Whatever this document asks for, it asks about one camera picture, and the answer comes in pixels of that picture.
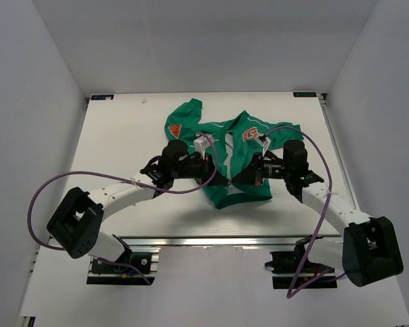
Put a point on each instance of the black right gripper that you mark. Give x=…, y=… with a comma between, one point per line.
x=253, y=175

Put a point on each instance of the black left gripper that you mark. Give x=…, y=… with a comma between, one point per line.
x=206, y=165

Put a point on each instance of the green jacket with white lining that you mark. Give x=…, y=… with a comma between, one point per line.
x=235, y=142

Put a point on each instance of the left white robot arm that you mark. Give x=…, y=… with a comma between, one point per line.
x=77, y=221

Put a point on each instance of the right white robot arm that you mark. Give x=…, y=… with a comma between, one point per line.
x=368, y=250

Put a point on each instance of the right blue table label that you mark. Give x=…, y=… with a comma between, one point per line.
x=303, y=94

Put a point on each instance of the blue table label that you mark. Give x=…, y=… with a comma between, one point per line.
x=303, y=94
x=107, y=97

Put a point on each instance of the left blue table label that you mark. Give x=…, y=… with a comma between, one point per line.
x=107, y=97

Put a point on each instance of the aluminium table front rail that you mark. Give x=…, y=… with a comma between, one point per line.
x=208, y=241

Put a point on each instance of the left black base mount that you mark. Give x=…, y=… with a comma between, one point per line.
x=140, y=270

